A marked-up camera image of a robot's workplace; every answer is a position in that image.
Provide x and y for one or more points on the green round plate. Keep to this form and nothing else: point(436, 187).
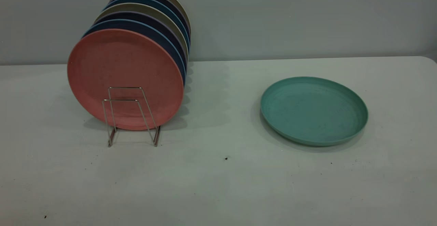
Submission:
point(310, 111)

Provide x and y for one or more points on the pink round plate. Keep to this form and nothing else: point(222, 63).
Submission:
point(123, 65)

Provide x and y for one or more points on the blue-rimmed navy plate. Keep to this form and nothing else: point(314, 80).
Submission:
point(140, 24)

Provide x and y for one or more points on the teal blue plate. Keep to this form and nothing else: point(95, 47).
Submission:
point(148, 0)

